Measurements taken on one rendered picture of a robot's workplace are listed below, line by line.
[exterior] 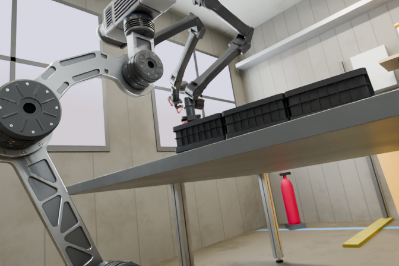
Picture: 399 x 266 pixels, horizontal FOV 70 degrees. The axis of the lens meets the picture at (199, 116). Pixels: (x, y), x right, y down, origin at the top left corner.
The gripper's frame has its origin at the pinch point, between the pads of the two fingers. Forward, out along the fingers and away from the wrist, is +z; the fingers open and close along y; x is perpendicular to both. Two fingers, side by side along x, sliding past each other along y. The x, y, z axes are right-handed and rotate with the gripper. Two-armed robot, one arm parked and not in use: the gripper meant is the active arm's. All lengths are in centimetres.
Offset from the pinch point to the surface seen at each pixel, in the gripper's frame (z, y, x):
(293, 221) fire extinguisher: 78, -134, -203
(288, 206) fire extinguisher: 61, -133, -204
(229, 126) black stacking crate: 4.6, -13.0, 23.4
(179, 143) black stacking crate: 4.8, 8.4, 3.1
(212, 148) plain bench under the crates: 22, 8, 77
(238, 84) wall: -133, -130, -268
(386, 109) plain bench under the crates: 25, -14, 106
